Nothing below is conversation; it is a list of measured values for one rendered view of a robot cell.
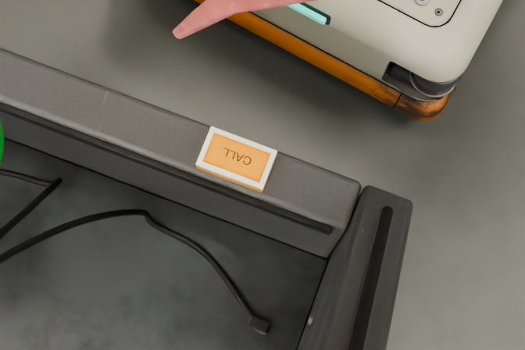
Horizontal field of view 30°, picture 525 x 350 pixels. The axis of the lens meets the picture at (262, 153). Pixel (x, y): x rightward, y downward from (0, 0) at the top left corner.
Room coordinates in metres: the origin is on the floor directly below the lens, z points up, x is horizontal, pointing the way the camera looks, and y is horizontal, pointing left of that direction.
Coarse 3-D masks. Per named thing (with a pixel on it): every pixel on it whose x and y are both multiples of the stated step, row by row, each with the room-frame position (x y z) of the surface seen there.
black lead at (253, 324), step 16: (16, 176) 0.17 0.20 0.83; (48, 192) 0.14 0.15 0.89; (32, 208) 0.12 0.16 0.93; (64, 224) 0.11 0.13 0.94; (80, 224) 0.12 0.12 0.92; (160, 224) 0.14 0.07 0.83; (32, 240) 0.09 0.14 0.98; (0, 256) 0.08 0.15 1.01; (208, 256) 0.12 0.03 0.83; (224, 272) 0.11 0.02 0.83; (240, 304) 0.09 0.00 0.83; (256, 320) 0.08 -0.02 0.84
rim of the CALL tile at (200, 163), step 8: (216, 128) 0.19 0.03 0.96; (208, 136) 0.19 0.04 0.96; (224, 136) 0.19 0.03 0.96; (232, 136) 0.19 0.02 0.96; (208, 144) 0.18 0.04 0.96; (248, 144) 0.19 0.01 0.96; (256, 144) 0.19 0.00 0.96; (200, 152) 0.17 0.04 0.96; (272, 152) 0.18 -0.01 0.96; (200, 160) 0.17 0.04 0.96; (272, 160) 0.18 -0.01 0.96; (208, 168) 0.16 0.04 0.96; (216, 168) 0.17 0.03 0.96; (224, 176) 0.16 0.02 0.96; (232, 176) 0.16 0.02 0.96; (240, 176) 0.16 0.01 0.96; (264, 176) 0.16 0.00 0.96; (248, 184) 0.16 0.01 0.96; (256, 184) 0.16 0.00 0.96; (264, 184) 0.16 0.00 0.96
